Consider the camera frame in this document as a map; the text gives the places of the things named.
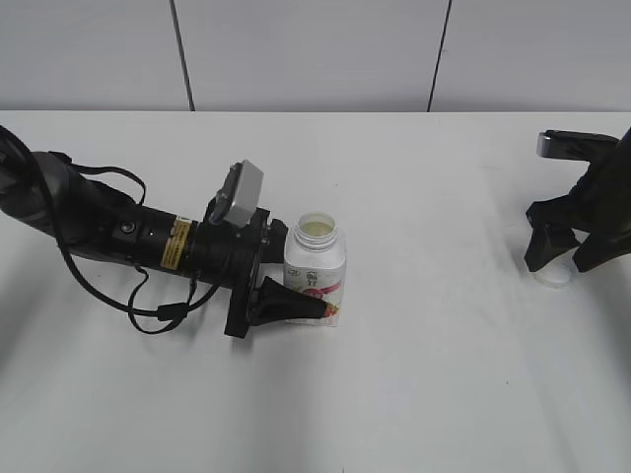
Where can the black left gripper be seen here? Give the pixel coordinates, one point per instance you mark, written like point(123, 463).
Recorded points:
point(228, 257)

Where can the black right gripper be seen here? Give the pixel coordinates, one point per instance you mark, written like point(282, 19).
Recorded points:
point(598, 204)

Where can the white bottle cap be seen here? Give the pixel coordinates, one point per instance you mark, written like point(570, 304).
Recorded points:
point(555, 275)

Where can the white strawberry drink bottle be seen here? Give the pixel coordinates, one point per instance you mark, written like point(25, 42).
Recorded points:
point(315, 260)

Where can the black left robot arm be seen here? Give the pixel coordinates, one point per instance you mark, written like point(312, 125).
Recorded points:
point(90, 219)

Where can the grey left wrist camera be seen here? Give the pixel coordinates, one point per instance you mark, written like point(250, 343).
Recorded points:
point(236, 201)

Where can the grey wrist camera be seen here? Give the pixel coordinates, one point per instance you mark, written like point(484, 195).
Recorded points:
point(574, 146)
point(236, 201)

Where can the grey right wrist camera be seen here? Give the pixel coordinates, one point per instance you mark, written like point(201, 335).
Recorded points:
point(574, 146)

